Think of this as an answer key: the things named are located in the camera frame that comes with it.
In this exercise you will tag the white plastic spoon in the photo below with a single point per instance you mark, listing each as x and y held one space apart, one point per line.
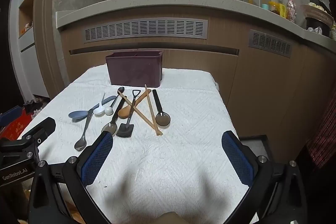
99 110

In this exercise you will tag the grey stone counter ledge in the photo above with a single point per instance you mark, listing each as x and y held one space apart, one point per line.
157 2

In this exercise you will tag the short grey vent grille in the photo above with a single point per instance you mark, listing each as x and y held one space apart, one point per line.
270 43

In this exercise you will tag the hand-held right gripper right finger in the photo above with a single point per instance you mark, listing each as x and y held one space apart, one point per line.
236 158

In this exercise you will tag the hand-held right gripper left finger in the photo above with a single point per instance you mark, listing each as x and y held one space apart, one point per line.
97 158

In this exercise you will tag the white shelf cabinet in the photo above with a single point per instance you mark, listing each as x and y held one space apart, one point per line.
23 37

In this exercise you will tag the black shovel-shaped spoon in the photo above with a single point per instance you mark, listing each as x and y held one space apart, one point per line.
125 130

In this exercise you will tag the teal cup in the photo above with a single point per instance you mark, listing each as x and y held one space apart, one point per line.
264 6

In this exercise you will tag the maroon plastic utensil holder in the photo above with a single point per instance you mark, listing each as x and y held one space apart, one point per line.
134 69

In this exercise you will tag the red box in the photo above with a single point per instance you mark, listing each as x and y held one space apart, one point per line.
13 124

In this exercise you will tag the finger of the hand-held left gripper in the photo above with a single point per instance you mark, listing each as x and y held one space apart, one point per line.
42 128

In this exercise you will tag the wooden chopstick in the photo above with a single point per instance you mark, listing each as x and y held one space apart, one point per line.
151 111

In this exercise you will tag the jar with yellow lid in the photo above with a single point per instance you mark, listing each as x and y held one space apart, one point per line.
273 7

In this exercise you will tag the yellow box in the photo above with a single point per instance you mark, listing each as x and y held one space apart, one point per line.
282 11

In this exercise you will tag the thin spoon with white ball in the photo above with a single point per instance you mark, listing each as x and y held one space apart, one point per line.
108 110

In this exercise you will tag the white textured towel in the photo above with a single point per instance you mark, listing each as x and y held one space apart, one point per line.
183 121

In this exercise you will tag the dark woven basket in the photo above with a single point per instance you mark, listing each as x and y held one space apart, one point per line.
317 19

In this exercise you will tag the striped cloth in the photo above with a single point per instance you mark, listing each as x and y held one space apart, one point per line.
324 134

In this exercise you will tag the plastic bottle with orange cap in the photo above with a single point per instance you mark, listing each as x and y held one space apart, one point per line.
290 8

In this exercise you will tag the wooden spoon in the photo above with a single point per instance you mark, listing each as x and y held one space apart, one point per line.
124 112
147 119

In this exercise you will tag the blue plastic spoon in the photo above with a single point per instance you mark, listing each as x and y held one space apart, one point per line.
77 115

